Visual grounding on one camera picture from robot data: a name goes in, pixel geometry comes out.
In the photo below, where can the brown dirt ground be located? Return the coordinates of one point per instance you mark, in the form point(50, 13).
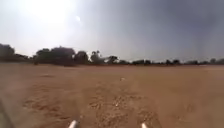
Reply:
point(133, 86)

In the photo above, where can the row of trees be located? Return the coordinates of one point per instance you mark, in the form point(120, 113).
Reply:
point(60, 56)

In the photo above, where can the robot's own part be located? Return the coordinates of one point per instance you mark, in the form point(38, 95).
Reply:
point(144, 125)
point(72, 124)

